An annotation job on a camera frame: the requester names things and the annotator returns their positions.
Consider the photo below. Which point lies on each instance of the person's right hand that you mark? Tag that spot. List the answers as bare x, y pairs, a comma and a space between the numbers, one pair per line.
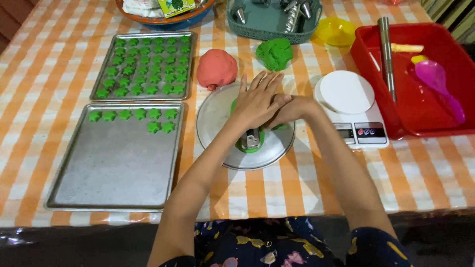
297, 109

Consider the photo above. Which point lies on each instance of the person's left hand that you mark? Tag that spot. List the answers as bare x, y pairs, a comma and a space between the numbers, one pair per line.
254, 105

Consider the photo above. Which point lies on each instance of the green dough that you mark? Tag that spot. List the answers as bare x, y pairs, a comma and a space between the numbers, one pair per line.
252, 151

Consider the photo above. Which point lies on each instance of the round metal plate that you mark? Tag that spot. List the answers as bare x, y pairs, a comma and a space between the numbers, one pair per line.
215, 122

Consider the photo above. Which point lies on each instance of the pink dough ball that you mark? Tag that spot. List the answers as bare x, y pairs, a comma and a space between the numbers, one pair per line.
217, 68

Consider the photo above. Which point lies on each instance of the white digital kitchen scale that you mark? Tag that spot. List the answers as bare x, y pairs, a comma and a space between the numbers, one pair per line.
347, 92

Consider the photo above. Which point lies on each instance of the green dough lump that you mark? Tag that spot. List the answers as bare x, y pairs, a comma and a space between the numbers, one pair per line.
274, 53

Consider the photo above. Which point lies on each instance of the teal plastic basket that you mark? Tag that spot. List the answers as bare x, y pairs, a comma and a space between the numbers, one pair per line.
267, 31

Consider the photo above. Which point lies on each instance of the orange checked tablecloth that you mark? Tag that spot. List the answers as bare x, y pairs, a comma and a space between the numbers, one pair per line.
297, 193

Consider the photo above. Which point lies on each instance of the yellow plastic bowl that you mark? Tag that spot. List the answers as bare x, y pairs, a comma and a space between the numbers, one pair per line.
335, 31

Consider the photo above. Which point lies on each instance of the ribbed metal cutter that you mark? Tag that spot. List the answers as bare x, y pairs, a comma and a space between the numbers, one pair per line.
292, 18

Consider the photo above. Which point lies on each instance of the metal piping nozzle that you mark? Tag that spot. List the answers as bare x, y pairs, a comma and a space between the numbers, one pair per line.
241, 15
306, 10

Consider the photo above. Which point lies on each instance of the thin white stick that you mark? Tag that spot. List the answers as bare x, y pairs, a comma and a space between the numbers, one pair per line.
374, 61

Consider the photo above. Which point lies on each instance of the metal rolling pin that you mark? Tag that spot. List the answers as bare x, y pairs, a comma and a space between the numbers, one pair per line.
386, 55

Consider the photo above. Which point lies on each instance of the large group green star cookies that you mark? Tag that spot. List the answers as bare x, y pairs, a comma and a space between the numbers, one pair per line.
148, 66

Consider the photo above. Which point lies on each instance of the small group green star cookies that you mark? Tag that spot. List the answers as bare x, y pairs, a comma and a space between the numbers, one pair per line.
140, 114

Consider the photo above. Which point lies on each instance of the red plastic tub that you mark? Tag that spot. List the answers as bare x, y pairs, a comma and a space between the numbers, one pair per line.
412, 100

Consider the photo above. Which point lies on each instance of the blue and orange bowl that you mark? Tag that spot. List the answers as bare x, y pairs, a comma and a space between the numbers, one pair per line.
174, 21

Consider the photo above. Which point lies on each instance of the green and yellow box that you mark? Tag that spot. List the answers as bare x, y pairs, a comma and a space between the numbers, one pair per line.
177, 6

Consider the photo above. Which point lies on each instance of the yellow plastic spatula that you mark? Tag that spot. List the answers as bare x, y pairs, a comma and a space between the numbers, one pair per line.
406, 48

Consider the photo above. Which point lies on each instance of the small yellow plastic spoon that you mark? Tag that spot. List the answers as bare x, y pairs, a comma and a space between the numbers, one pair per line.
419, 58

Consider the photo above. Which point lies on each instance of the person's dark patterned clothing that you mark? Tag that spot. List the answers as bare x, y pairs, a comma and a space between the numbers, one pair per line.
259, 241

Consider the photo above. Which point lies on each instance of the pink plastic spoon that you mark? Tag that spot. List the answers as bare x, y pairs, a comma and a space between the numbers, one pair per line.
436, 79

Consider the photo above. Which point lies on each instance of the white plastic packet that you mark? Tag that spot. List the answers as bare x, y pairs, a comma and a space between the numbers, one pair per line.
143, 7

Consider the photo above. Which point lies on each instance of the nearly empty metal baking tray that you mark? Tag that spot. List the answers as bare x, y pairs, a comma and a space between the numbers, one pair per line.
115, 170

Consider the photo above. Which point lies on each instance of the full metal baking tray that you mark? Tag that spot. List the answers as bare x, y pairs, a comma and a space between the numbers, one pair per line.
97, 97

